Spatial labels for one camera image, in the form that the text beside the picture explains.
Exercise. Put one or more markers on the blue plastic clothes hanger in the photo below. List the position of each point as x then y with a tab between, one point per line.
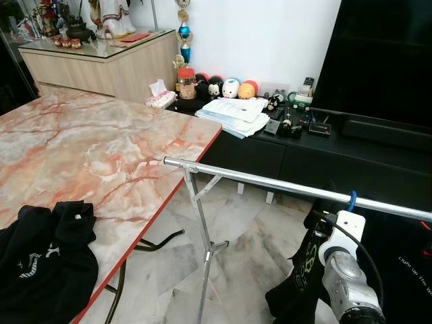
352	197

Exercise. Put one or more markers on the dark navy printed shirt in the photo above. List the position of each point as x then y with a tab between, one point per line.
405	283

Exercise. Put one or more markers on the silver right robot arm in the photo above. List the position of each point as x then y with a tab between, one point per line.
344	277

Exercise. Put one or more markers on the black low tv console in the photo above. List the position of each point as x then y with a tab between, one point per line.
317	162

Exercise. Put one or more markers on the silver metal clothes rack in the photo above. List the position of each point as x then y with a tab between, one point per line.
270	182

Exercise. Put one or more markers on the small black device box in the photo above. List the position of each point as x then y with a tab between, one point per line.
319	129

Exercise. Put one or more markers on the black soundbar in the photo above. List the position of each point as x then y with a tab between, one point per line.
385	131

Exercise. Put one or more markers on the stack of white papers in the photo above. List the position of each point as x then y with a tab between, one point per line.
233	111

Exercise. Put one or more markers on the orange round plush toy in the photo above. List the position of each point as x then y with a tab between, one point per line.
248	90

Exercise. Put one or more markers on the white round plush toy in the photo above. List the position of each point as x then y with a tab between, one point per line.
231	88

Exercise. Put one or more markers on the black mouse plush toy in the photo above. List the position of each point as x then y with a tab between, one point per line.
214	90

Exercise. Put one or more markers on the large black television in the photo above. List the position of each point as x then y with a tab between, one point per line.
378	54

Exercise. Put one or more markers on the red lidded snack jar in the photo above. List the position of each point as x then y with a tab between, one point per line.
186	86

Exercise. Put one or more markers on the pink tissue pack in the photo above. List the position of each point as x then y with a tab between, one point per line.
160	100

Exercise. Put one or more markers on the blue and gold trophy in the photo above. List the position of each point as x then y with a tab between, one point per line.
184	40

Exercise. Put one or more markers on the red envelope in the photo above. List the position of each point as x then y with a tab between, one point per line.
137	37

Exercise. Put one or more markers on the light wooden cabinet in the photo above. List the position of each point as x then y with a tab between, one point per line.
101	71

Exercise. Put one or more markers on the black shirt with white logo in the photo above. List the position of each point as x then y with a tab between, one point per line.
47	270

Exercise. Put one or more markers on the white porcelain figurine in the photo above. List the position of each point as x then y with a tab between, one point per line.
115	17

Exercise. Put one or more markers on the black incense burner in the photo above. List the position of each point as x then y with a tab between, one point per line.
79	32

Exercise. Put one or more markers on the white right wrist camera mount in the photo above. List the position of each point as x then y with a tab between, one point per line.
349	229

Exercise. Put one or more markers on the dark metal table frame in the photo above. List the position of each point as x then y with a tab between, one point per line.
160	242

